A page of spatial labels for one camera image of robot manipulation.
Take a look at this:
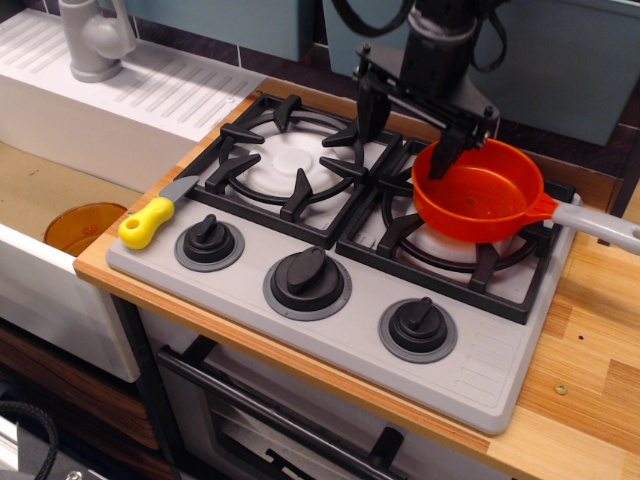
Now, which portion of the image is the black left burner grate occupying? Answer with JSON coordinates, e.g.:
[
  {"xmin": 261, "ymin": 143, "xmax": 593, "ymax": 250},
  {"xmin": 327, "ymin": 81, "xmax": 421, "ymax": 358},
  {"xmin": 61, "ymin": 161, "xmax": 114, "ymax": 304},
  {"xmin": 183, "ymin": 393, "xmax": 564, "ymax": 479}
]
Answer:
[{"xmin": 184, "ymin": 94, "xmax": 402, "ymax": 249}]

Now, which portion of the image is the black middle stove knob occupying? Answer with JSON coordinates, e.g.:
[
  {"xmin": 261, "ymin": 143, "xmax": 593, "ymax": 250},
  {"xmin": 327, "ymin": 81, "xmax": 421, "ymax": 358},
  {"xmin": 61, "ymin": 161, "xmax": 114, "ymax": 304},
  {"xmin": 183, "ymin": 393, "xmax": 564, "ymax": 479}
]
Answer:
[{"xmin": 263, "ymin": 246, "xmax": 353, "ymax": 322}]

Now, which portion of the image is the black braided cable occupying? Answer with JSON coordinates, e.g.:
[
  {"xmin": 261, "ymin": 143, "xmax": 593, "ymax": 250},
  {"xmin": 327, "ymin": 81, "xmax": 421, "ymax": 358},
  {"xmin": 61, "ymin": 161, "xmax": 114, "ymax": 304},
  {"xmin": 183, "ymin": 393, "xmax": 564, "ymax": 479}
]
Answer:
[{"xmin": 0, "ymin": 400, "xmax": 60, "ymax": 480}]

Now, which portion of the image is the black left stove knob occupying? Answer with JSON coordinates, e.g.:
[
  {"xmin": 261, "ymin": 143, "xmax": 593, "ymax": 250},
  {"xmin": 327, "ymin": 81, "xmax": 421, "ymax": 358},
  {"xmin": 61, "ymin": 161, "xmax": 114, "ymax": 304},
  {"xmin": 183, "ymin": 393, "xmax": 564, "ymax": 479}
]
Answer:
[{"xmin": 174, "ymin": 214, "xmax": 245, "ymax": 273}]

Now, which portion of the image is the grey toy stove top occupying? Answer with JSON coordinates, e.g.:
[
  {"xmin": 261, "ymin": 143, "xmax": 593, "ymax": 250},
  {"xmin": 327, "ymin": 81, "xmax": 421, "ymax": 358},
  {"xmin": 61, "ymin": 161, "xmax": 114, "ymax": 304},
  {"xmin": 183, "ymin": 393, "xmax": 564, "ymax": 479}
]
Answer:
[{"xmin": 106, "ymin": 94, "xmax": 574, "ymax": 434}]

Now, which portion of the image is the black stove knob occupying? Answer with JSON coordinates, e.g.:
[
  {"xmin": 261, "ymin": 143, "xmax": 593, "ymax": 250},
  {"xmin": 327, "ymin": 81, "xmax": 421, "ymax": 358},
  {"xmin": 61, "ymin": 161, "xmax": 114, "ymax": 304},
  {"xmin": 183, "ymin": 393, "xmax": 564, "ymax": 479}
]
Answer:
[
  {"xmin": 174, "ymin": 214, "xmax": 245, "ymax": 273},
  {"xmin": 378, "ymin": 297, "xmax": 458, "ymax": 364},
  {"xmin": 263, "ymin": 246, "xmax": 353, "ymax": 322}
]

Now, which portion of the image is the white toy sink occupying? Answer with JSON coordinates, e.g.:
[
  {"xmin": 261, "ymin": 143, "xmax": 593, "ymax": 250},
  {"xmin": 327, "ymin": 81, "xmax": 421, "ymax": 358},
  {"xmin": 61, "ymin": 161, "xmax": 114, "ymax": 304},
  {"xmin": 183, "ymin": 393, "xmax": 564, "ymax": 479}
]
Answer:
[{"xmin": 1, "ymin": 9, "xmax": 262, "ymax": 383}]

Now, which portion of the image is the grey toy faucet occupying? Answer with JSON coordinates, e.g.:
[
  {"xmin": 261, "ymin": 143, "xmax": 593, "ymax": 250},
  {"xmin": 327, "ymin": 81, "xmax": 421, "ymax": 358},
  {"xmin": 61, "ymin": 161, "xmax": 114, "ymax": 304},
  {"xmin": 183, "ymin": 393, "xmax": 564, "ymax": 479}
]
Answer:
[{"xmin": 58, "ymin": 0, "xmax": 137, "ymax": 83}]

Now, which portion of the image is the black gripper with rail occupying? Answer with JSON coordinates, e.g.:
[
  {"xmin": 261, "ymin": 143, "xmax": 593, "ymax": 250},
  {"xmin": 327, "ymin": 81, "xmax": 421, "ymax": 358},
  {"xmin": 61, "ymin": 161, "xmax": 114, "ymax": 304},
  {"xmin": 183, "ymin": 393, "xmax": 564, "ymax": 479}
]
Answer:
[{"xmin": 351, "ymin": 14, "xmax": 500, "ymax": 180}]

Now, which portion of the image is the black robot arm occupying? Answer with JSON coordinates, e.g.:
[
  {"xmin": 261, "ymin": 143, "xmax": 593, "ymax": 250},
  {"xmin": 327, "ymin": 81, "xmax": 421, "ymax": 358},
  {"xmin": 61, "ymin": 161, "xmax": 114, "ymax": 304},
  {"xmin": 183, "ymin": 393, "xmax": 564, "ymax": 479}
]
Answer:
[{"xmin": 357, "ymin": 1, "xmax": 500, "ymax": 179}]

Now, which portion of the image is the yellow handled toy knife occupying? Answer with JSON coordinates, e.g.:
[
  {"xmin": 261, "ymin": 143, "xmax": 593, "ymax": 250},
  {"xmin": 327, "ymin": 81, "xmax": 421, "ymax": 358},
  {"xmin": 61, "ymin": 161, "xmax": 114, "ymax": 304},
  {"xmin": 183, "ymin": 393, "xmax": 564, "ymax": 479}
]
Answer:
[{"xmin": 118, "ymin": 175, "xmax": 199, "ymax": 250}]

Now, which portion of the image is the black right burner grate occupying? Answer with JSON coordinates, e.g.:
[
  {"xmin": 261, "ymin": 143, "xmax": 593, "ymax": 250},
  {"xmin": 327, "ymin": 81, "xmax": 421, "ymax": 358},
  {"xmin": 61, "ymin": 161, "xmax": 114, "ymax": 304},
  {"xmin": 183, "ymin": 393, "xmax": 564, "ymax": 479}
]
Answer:
[{"xmin": 336, "ymin": 138, "xmax": 575, "ymax": 324}]

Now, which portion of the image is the toy oven door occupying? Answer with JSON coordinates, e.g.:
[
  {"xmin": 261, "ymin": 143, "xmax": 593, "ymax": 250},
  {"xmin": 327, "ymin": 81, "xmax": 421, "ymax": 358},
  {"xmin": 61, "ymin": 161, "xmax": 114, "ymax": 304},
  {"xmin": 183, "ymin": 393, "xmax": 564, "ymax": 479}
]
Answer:
[{"xmin": 156, "ymin": 336, "xmax": 504, "ymax": 479}]

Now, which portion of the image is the black right stove knob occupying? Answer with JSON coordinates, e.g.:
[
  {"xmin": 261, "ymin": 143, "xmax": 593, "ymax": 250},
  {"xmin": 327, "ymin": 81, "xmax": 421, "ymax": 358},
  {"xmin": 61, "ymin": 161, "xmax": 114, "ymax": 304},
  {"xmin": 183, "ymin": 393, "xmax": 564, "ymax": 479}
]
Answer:
[{"xmin": 378, "ymin": 297, "xmax": 458, "ymax": 364}]

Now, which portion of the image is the orange pan with grey handle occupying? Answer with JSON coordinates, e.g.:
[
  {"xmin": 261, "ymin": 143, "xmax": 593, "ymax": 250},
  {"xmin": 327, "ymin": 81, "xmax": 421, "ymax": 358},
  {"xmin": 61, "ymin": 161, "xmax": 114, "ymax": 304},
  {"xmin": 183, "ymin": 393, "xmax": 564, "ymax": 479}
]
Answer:
[{"xmin": 412, "ymin": 139, "xmax": 639, "ymax": 255}]

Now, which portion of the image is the black burner grate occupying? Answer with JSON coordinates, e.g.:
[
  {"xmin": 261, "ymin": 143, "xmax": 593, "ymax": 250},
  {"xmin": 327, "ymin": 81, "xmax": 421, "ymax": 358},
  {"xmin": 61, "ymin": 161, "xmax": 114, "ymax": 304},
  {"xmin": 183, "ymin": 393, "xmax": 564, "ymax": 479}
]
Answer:
[
  {"xmin": 184, "ymin": 94, "xmax": 402, "ymax": 249},
  {"xmin": 336, "ymin": 138, "xmax": 575, "ymax": 324}
]

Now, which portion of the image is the orange plastic plate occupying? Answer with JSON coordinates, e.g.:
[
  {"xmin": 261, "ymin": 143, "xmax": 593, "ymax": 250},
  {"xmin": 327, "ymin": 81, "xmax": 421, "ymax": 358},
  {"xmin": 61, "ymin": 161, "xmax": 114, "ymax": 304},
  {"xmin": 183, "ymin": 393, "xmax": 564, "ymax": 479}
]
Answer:
[{"xmin": 44, "ymin": 202, "xmax": 126, "ymax": 257}]

